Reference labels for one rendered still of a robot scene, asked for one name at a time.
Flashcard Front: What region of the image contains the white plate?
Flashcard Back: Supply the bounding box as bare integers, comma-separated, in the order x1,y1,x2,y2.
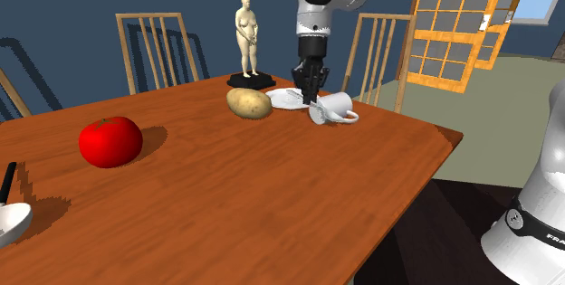
264,87,312,111

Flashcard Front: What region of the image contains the white mug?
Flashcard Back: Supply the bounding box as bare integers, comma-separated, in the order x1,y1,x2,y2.
308,91,360,126

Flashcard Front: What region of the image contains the light wooden chair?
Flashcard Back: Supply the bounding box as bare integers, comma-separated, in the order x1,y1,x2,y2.
0,66,33,122
115,12,201,97
340,12,418,115

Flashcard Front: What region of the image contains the beige human figure, black base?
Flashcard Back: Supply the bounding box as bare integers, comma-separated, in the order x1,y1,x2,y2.
226,0,277,90

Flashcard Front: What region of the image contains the brown potato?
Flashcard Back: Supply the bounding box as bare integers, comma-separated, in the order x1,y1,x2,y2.
225,87,273,120

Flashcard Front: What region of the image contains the orange door with glass panes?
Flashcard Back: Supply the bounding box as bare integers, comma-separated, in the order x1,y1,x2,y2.
405,0,514,95
474,0,535,71

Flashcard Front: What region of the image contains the wooden table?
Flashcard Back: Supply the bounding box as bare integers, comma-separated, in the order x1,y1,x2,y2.
0,73,464,285

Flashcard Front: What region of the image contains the red tomato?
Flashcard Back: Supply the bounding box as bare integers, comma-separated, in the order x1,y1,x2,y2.
78,116,144,169

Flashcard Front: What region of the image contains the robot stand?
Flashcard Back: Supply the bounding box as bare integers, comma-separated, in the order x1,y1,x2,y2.
352,177,524,285

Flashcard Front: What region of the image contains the white bowl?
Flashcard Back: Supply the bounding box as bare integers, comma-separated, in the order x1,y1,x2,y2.
0,202,34,250

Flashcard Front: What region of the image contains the black utensil handle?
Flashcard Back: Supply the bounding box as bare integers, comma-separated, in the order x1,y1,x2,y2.
0,161,18,206

